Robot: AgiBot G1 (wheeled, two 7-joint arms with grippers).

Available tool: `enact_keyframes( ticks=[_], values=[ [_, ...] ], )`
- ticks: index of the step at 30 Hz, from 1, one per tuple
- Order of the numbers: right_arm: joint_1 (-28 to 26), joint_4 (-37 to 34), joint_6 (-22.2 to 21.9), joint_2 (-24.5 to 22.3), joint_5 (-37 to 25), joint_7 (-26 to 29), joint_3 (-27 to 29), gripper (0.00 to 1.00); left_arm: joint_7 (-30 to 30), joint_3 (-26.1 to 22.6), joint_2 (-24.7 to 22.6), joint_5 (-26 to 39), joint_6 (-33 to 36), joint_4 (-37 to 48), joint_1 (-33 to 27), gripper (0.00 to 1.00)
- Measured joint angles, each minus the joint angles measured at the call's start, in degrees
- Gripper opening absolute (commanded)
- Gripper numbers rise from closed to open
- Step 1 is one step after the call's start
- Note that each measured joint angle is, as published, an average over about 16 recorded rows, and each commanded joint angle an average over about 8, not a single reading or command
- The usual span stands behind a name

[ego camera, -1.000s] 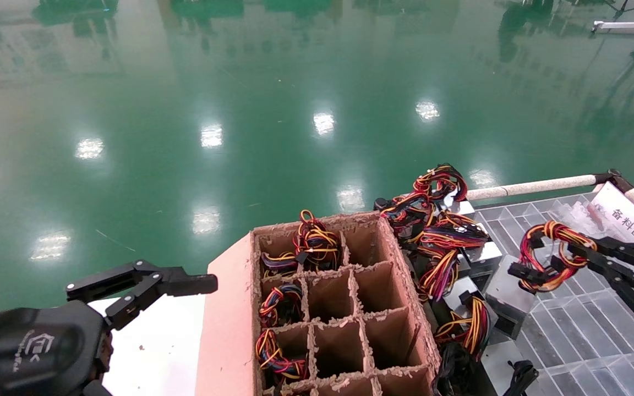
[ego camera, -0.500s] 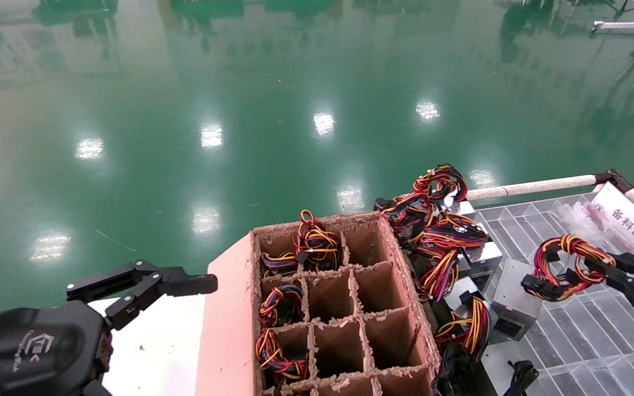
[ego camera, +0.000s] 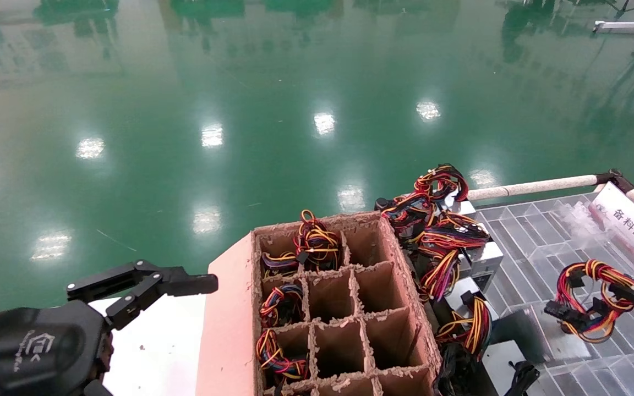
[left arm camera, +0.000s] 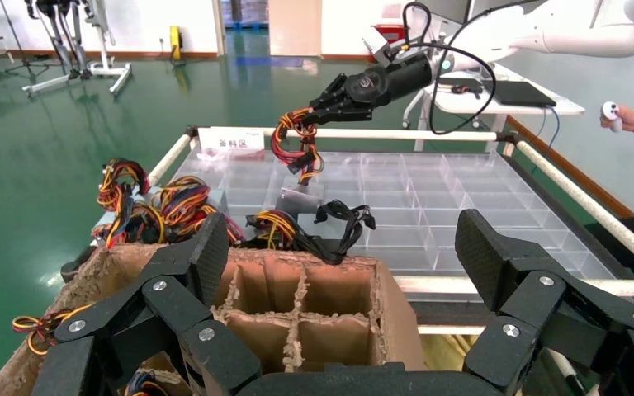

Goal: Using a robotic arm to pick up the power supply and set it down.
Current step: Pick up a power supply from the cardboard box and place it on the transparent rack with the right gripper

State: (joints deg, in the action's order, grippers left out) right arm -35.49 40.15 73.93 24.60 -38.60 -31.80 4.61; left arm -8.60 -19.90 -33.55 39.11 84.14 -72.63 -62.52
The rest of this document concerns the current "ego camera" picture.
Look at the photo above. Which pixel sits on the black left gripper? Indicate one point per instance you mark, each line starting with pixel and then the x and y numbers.
pixel 20 355

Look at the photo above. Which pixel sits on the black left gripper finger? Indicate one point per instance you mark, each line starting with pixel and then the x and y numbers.
pixel 196 285

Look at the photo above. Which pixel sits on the brown divided cardboard box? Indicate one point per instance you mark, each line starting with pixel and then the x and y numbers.
pixel 229 330

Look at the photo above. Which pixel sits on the white sign with Chinese text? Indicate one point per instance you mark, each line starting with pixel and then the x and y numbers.
pixel 628 223

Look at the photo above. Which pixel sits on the clear acrylic divided tray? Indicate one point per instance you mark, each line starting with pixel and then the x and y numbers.
pixel 597 374

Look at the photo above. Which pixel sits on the clear crumpled plastic bag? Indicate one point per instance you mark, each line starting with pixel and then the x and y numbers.
pixel 584 220

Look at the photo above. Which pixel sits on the black pipe corner joint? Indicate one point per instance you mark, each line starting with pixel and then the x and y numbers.
pixel 614 177

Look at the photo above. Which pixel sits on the white metal stand base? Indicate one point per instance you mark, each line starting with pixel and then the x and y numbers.
pixel 619 25

